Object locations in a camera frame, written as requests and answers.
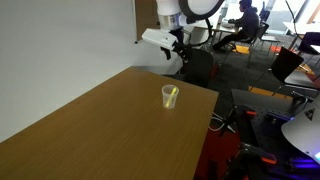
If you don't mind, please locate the dark blue chair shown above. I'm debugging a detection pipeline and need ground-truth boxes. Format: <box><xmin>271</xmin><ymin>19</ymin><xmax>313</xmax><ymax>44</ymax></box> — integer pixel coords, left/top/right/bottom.
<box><xmin>297</xmin><ymin>31</ymin><xmax>320</xmax><ymax>56</ymax></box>

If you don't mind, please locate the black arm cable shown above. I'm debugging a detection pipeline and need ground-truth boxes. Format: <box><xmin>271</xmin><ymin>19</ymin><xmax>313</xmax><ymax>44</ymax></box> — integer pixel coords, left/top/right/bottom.
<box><xmin>185</xmin><ymin>16</ymin><xmax>215</xmax><ymax>48</ymax></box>

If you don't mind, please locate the seated person in dark clothes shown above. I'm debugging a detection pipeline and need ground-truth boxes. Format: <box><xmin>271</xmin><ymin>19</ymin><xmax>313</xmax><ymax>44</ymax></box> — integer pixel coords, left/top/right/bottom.
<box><xmin>212</xmin><ymin>0</ymin><xmax>260</xmax><ymax>52</ymax></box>

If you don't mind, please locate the black office chair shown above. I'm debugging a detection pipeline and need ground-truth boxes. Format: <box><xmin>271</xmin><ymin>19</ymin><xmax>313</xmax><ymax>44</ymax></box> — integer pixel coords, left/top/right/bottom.
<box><xmin>184</xmin><ymin>47</ymin><xmax>216</xmax><ymax>88</ymax></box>

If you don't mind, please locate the white desk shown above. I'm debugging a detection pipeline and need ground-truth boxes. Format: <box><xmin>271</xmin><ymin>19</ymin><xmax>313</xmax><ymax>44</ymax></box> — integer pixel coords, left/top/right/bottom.
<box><xmin>193</xmin><ymin>18</ymin><xmax>243</xmax><ymax>44</ymax></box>
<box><xmin>283</xmin><ymin>20</ymin><xmax>320</xmax><ymax>36</ymax></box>

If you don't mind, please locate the clear plastic cup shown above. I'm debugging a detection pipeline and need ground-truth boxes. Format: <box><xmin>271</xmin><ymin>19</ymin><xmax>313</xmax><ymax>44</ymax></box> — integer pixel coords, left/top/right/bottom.
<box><xmin>161</xmin><ymin>84</ymin><xmax>180</xmax><ymax>110</ymax></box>

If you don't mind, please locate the brown wooden door panel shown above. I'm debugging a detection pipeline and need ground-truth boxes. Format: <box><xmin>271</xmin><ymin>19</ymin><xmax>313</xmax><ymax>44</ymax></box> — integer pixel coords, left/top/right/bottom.
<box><xmin>134</xmin><ymin>0</ymin><xmax>161</xmax><ymax>44</ymax></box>

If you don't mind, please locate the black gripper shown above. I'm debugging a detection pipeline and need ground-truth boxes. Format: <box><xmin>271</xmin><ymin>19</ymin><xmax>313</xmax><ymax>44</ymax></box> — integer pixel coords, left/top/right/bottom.
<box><xmin>160</xmin><ymin>41</ymin><xmax>194</xmax><ymax>65</ymax></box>

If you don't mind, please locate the white cable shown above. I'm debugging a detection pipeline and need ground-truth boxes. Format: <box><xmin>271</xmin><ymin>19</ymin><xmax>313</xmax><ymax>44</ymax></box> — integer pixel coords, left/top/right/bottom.
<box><xmin>208</xmin><ymin>112</ymin><xmax>236</xmax><ymax>134</ymax></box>

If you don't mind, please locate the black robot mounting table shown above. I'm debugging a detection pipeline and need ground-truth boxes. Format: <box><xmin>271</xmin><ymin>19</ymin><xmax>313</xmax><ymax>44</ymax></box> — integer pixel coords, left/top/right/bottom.
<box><xmin>229</xmin><ymin>88</ymin><xmax>320</xmax><ymax>180</ymax></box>

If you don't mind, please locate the yellow marker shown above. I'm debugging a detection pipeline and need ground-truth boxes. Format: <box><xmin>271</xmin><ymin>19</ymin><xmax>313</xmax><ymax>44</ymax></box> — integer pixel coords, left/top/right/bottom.
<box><xmin>165</xmin><ymin>86</ymin><xmax>178</xmax><ymax>109</ymax></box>

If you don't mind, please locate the black clamp with orange handle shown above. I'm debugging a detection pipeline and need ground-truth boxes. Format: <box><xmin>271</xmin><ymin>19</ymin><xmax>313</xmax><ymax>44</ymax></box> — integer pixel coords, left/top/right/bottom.
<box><xmin>219</xmin><ymin>104</ymin><xmax>258</xmax><ymax>138</ymax></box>
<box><xmin>226</xmin><ymin>142</ymin><xmax>278</xmax><ymax>180</ymax></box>

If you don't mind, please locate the black chair with metal legs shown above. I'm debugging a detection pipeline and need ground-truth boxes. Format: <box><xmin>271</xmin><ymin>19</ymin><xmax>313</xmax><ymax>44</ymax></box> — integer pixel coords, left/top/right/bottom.
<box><xmin>270</xmin><ymin>46</ymin><xmax>320</xmax><ymax>98</ymax></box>
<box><xmin>248</xmin><ymin>22</ymin><xmax>281</xmax><ymax>54</ymax></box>

